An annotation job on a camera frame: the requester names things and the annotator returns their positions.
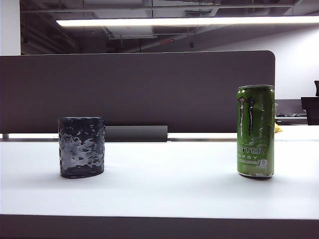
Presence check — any green Monster energy can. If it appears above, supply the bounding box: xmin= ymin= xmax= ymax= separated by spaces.
xmin=236 ymin=84 xmax=275 ymax=180

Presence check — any dark textured glass cup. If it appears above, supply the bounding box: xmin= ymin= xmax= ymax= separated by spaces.
xmin=57 ymin=116 xmax=106 ymax=179

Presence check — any grey desk divider panel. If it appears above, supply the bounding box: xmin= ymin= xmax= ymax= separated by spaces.
xmin=0 ymin=50 xmax=276 ymax=134

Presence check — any long ceiling light strip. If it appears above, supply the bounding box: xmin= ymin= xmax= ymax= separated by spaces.
xmin=56 ymin=16 xmax=319 ymax=27

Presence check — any grey background desk partition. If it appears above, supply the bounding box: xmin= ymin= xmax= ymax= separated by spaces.
xmin=274 ymin=99 xmax=309 ymax=125

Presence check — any black office chair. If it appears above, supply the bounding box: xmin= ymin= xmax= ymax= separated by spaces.
xmin=301 ymin=80 xmax=319 ymax=125

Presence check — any grey desk cable flap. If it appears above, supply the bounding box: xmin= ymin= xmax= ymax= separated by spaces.
xmin=104 ymin=125 xmax=168 ymax=142

